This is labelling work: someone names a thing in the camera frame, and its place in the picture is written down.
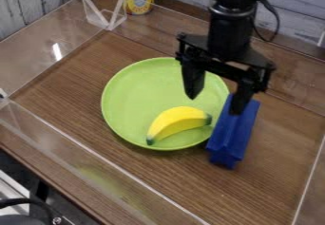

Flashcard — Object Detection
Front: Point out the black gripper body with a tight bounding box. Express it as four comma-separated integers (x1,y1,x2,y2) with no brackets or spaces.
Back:
176,32,276,92

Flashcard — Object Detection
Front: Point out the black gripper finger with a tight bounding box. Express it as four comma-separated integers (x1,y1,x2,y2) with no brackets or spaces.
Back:
183,61,207,100
231,78,255,115

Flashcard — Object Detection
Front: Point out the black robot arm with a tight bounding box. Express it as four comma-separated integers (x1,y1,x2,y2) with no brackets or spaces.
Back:
176,0,276,115

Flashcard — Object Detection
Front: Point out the green round plate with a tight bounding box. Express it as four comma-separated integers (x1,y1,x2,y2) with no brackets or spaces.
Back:
101,57,231,151

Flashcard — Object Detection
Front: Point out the yellow toy banana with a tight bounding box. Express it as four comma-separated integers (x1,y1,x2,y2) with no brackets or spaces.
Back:
146,106,213,145

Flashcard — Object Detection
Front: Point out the black cable loop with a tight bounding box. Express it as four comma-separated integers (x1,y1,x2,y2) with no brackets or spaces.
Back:
252,0,283,44

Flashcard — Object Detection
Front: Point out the clear acrylic corner bracket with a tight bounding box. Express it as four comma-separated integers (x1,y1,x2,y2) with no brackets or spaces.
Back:
82,0,128,31

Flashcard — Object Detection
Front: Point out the clear acrylic front wall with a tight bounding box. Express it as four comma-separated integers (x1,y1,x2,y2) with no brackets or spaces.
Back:
0,99,211,225

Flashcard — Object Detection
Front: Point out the black curved cable bottom-left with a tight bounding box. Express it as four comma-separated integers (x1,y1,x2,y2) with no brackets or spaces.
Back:
0,197,57,225

